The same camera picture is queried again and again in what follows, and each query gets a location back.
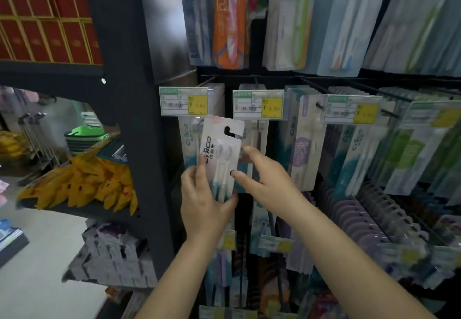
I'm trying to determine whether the person's left hand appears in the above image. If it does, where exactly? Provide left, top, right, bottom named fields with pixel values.
left=180, top=154, right=239, bottom=244

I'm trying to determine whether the person's right hand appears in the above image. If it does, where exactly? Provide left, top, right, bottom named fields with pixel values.
left=230, top=145, right=309, bottom=223

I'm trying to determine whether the white twin toothbrush packet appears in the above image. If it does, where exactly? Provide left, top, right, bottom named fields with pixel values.
left=199, top=115, right=245, bottom=203

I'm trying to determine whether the person's right forearm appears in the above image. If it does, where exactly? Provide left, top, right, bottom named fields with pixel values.
left=285, top=200, right=438, bottom=319

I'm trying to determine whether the person's left forearm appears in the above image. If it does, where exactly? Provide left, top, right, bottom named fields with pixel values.
left=135, top=238, right=221, bottom=319

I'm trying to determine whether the small lower price tag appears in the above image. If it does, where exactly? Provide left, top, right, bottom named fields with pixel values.
left=376, top=244, right=425, bottom=267
left=258, top=235, right=294, bottom=254
left=219, top=232, right=237, bottom=252

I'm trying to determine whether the row of clear toothbrush packets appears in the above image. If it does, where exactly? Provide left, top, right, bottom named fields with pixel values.
left=233, top=84, right=270, bottom=195

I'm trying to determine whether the row of purple label packets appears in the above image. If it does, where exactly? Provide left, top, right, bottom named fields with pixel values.
left=277, top=85, right=327, bottom=192

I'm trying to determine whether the row of white teal toothbrush packets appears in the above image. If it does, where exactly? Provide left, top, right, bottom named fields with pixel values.
left=178, top=83, right=226, bottom=172

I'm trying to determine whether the green yellow price tag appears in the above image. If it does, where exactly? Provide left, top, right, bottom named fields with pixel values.
left=322, top=94, right=383, bottom=125
left=232, top=89, right=285, bottom=120
left=159, top=86, right=209, bottom=117
left=399, top=101, right=461, bottom=129

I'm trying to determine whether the row of dark teal packets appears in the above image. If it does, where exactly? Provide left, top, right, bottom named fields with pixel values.
left=319, top=86, right=397, bottom=201

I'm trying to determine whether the row of lilac packets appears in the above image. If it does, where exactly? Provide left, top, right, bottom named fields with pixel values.
left=319, top=181, right=431, bottom=271

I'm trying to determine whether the dark grey shelf upright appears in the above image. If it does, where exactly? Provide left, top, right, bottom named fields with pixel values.
left=0, top=0, right=176, bottom=280

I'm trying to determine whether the pile of white grey packets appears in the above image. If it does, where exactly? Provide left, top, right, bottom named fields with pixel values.
left=62, top=221, right=158, bottom=290

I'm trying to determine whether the pile of yellow packets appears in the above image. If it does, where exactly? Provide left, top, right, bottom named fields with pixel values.
left=17, top=153, right=139, bottom=217

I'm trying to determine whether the orange toothbrush packet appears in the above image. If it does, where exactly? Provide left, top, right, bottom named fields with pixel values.
left=212, top=0, right=250, bottom=70

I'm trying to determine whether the stack of green baskets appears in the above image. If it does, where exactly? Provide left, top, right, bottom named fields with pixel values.
left=64, top=124, right=109, bottom=155

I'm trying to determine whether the row of green-white toothbrush packets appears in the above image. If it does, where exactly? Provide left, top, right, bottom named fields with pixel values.
left=262, top=0, right=320, bottom=72

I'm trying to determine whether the row of green label packets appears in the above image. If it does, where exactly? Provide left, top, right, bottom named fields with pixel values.
left=371, top=87, right=461, bottom=206

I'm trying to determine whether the row of pale blue toothbrush packets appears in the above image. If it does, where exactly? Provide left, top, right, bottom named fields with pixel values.
left=306, top=0, right=394, bottom=78

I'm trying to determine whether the metal rack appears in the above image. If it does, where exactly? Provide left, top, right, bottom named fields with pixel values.
left=17, top=112, right=61, bottom=169

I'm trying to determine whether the blue box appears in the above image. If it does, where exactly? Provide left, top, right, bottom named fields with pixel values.
left=0, top=219, right=30, bottom=267

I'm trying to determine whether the heap of yellow goods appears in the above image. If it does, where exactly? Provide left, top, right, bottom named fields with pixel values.
left=0, top=130, right=31, bottom=162

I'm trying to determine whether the row of grey-green toothbrush packets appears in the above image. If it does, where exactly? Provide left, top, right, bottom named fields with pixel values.
left=362, top=0, right=461, bottom=78

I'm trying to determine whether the stack of red boxes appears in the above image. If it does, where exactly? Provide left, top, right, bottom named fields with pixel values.
left=0, top=0, right=104, bottom=66

